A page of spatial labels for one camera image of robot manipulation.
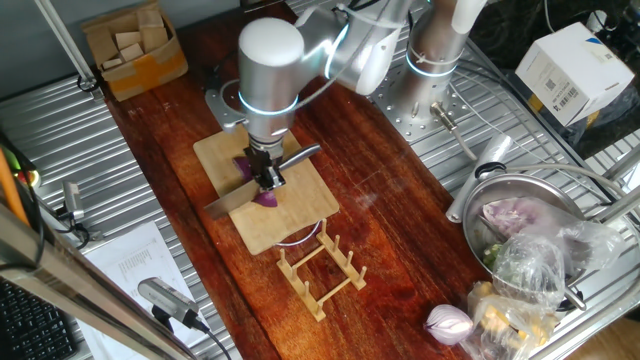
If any orange pole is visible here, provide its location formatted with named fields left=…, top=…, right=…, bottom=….
left=0, top=147, right=31, bottom=226

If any wooden peg rack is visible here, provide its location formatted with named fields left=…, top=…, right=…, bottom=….
left=276, top=218, right=368, bottom=322

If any thin metal rod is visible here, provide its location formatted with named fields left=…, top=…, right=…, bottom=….
left=33, top=0, right=99, bottom=92

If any printed paper sheet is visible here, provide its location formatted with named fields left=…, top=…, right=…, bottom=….
left=77, top=221, right=224, bottom=360

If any metal pipe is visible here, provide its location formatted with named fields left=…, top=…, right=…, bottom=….
left=592, top=144, right=640, bottom=225

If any metal clamp right edge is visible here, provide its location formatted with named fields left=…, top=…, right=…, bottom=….
left=59, top=180, right=87, bottom=225

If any wrist camera on silver bracket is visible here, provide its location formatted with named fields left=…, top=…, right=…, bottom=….
left=202, top=63, right=249, bottom=134

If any steel bowl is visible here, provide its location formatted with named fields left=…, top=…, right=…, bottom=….
left=461, top=172, right=589, bottom=312

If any steel cleaver knife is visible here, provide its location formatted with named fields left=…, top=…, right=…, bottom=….
left=203, top=143, right=322, bottom=221

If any white cardboard box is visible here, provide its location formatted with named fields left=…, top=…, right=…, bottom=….
left=514, top=21, right=635, bottom=128

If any clear bag of greens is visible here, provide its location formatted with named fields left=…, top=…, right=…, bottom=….
left=492, top=233, right=567, bottom=312

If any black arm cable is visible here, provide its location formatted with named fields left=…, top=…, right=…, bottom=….
left=344, top=0, right=420, bottom=32

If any purple onion wedge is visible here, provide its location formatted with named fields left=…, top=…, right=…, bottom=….
left=251, top=188, right=279, bottom=209
left=232, top=155, right=254, bottom=182

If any metal cable connector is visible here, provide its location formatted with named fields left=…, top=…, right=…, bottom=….
left=429, top=101, right=479, bottom=162

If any black keyboard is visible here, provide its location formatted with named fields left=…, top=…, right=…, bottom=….
left=0, top=277, right=79, bottom=360

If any peeled purple onion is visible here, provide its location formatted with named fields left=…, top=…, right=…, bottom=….
left=423, top=303, right=474, bottom=347

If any shiny metal bar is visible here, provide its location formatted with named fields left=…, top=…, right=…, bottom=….
left=0, top=202, right=199, bottom=360

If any bamboo cutting board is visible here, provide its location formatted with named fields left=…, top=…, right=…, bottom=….
left=192, top=124, right=341, bottom=256

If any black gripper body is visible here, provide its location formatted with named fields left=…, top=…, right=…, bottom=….
left=243, top=143, right=284, bottom=184

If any clear bag of yellow food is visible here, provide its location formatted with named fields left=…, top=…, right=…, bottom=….
left=460, top=280, right=560, bottom=360

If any grey hose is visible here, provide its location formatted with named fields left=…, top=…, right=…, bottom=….
left=504, top=163, right=640, bottom=202

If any plastic bag of chopped onion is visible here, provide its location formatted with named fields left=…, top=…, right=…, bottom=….
left=479, top=195, right=626, bottom=281

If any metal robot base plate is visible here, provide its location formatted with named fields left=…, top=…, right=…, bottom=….
left=368, top=62, right=484, bottom=144

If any brown cardboard box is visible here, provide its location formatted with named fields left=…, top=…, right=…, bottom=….
left=82, top=2, right=190, bottom=103

